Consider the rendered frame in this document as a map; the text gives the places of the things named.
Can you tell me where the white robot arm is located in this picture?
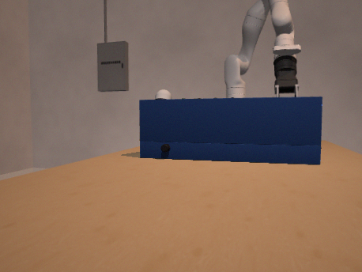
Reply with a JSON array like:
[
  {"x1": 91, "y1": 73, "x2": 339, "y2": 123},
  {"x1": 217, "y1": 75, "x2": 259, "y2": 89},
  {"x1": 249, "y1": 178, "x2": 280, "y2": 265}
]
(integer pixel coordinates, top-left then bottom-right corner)
[{"x1": 224, "y1": 0, "x2": 295, "y2": 98}]

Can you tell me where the blue control console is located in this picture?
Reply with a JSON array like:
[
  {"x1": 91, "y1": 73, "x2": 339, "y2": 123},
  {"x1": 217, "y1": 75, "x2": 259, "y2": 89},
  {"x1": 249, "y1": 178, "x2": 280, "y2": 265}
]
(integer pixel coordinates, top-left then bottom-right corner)
[{"x1": 139, "y1": 89, "x2": 322, "y2": 164}]

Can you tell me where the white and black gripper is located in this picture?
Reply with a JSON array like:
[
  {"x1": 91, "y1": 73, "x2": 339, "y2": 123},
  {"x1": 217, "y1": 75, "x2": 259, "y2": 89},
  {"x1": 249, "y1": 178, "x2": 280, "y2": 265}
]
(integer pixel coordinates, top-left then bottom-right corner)
[{"x1": 273, "y1": 45, "x2": 301, "y2": 97}]

